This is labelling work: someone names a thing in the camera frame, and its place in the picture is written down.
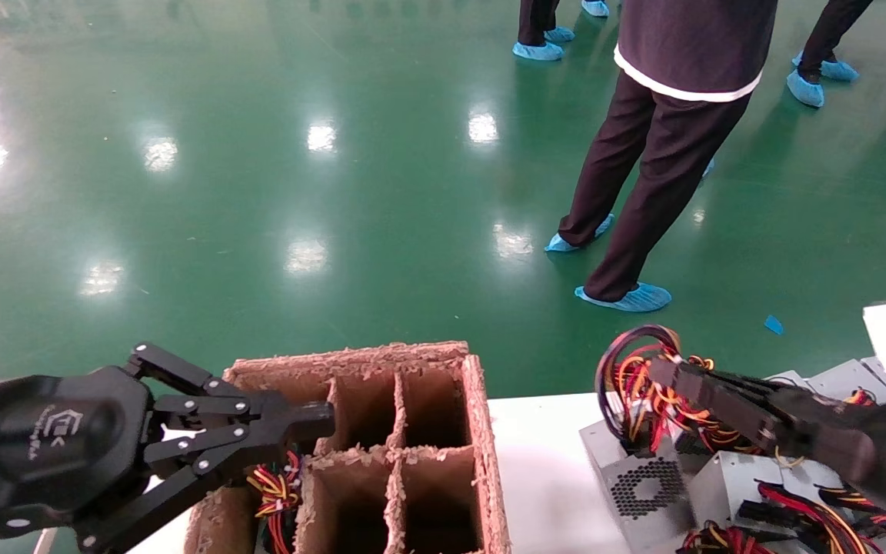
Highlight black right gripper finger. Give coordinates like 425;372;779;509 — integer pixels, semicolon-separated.
647;358;790;420
674;386;794;455

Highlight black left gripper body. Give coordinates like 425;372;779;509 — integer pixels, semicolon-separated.
0;367;155;541

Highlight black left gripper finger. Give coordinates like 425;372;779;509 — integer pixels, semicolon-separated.
126;343;335;424
74;422;335;554

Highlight grey power supply purple cables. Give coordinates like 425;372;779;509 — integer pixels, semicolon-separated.
580;324;728;554

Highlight person in dark trousers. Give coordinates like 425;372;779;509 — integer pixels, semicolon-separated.
558;0;779;302

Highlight brown cardboard divider box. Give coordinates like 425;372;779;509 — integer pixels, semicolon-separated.
184;341;511;554

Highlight person legs black trousers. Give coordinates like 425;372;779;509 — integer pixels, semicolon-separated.
517;0;561;47
797;0;873;78

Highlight power supply red yellow cables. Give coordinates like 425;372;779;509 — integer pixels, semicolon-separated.
247;452;305;554

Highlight black red yellow cable bundle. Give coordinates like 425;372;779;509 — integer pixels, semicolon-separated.
739;481;886;554

